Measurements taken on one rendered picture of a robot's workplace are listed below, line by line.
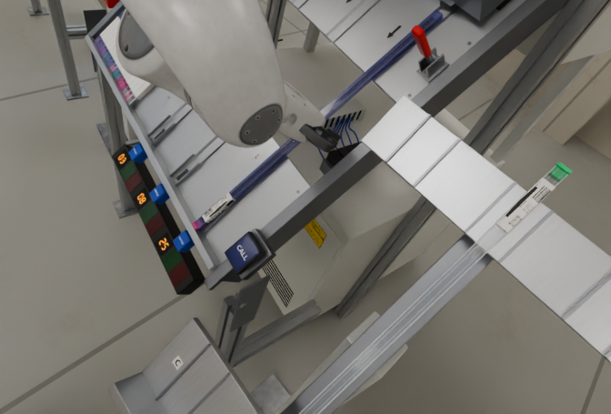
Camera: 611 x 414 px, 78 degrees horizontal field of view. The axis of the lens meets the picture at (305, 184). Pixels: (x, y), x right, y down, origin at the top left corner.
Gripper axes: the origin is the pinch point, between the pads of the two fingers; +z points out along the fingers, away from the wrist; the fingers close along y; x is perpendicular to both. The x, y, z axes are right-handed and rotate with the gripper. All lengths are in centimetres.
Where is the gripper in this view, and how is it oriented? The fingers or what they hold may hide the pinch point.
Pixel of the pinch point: (312, 124)
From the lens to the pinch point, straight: 60.8
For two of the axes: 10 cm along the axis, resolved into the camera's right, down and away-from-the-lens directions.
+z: 4.8, 1.3, 8.7
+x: -6.3, 7.4, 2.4
